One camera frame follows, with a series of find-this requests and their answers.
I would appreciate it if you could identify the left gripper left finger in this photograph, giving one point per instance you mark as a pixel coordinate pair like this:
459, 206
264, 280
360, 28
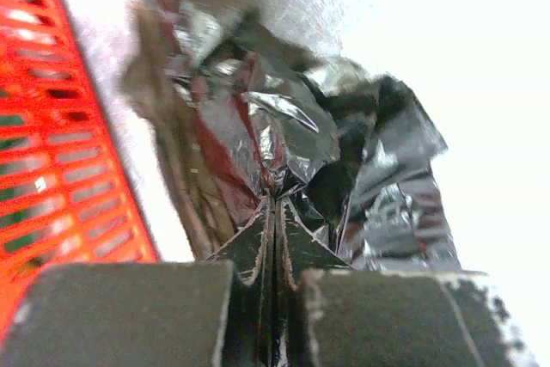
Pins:
214, 312

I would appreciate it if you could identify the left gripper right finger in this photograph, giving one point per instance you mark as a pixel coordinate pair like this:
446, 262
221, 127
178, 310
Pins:
390, 315

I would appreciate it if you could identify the black trash bag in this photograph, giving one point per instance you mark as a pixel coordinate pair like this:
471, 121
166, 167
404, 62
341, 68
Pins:
253, 101

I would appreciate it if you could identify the red plastic basket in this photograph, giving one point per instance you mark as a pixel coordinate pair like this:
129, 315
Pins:
64, 194

